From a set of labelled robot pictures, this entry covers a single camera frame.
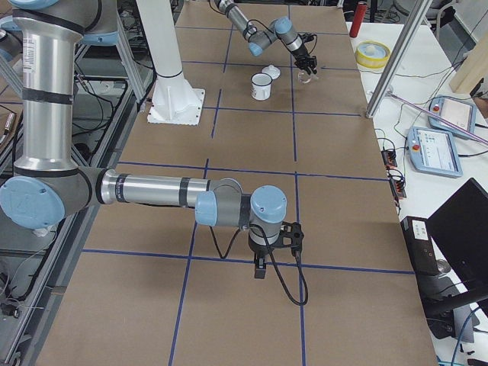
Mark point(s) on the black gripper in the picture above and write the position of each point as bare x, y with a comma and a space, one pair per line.
258, 252
302, 54

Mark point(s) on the clear glass funnel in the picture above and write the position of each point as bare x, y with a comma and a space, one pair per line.
305, 77

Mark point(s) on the white enamel mug lid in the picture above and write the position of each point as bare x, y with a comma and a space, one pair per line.
273, 71

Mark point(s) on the white enamel mug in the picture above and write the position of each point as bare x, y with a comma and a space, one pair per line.
261, 86

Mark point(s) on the yellow tape roll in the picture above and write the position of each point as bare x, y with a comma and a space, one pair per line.
372, 54

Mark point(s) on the red cylinder bottle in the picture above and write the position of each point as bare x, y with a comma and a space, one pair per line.
358, 18

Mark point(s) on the black connector block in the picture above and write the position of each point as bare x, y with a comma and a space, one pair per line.
389, 157
397, 186

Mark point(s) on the near teach pendant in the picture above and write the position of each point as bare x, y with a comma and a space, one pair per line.
433, 151

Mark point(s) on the teach pendant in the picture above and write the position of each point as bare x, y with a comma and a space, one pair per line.
433, 151
460, 113

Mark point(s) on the far teach pendant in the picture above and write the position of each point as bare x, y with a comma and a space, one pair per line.
460, 113

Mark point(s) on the black computer box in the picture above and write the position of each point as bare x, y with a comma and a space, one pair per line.
422, 256

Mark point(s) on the wooden board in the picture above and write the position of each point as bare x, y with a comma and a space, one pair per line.
473, 69

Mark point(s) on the black laptop monitor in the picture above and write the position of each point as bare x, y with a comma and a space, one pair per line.
459, 229

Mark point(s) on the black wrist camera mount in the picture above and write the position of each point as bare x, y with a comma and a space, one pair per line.
290, 237
307, 37

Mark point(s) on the aluminium frame post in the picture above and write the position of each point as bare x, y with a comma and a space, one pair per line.
407, 34

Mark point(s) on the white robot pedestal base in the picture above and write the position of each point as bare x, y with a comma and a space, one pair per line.
174, 101

